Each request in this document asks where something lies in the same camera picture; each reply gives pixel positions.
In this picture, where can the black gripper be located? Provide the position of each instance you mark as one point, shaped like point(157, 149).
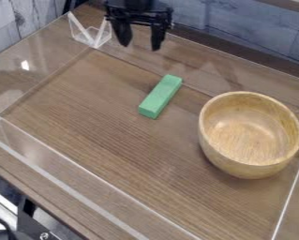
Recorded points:
point(141, 12)

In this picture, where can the green rectangular stick block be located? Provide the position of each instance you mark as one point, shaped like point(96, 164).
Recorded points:
point(159, 96)

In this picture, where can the wooden bowl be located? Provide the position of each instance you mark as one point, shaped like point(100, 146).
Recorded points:
point(248, 134)

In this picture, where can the clear acrylic corner bracket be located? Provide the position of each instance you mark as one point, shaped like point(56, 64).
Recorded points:
point(91, 36)

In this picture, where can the clear acrylic barrier wall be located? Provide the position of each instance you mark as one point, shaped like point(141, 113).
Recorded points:
point(97, 209)

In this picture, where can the black table leg frame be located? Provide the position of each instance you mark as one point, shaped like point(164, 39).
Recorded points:
point(36, 223)

